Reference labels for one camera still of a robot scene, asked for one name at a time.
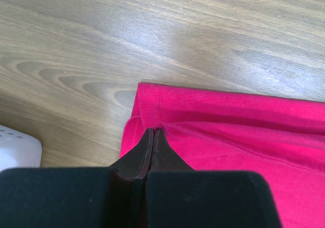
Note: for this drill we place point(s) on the white laundry basket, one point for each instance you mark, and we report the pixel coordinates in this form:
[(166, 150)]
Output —
[(19, 150)]

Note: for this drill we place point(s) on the magenta t shirt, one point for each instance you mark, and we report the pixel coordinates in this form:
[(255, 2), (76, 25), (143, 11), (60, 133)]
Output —
[(281, 139)]

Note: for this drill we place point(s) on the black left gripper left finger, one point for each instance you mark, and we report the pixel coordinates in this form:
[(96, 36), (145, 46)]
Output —
[(78, 197)]

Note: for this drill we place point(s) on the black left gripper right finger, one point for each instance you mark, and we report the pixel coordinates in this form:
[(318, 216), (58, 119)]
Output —
[(179, 196)]

